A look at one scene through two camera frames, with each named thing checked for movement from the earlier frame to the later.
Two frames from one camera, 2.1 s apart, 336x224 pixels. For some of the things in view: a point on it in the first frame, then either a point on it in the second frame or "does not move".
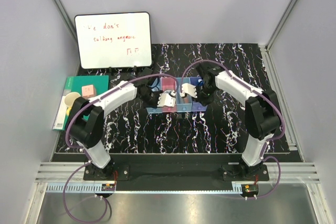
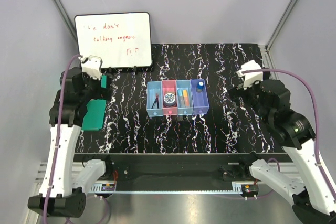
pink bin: x=169 y=83 does not move
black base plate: x=179 y=168 does not move
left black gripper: x=155 y=104 -> x=104 y=93
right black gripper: x=205 y=101 -> x=238 y=91
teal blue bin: x=184 y=104 does not move
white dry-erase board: x=114 y=40 does not move
